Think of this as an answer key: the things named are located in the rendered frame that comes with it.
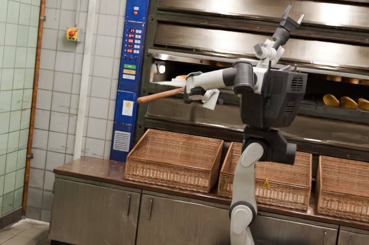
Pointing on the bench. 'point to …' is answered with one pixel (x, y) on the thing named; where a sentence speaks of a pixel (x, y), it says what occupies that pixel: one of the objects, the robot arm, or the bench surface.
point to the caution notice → (127, 107)
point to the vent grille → (121, 141)
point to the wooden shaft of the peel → (158, 95)
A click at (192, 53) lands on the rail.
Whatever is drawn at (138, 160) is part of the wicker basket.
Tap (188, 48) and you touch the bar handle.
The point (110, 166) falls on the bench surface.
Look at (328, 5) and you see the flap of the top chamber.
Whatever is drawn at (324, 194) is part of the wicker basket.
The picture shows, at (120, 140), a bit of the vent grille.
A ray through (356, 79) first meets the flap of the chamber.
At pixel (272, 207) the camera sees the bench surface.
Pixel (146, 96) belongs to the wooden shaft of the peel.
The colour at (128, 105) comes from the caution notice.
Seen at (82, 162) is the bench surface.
